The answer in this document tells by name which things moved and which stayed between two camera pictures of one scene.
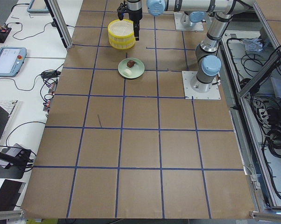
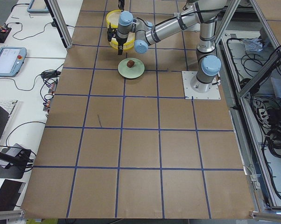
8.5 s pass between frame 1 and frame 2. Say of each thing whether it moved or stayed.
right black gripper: moved
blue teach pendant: stayed
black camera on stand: stayed
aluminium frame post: stayed
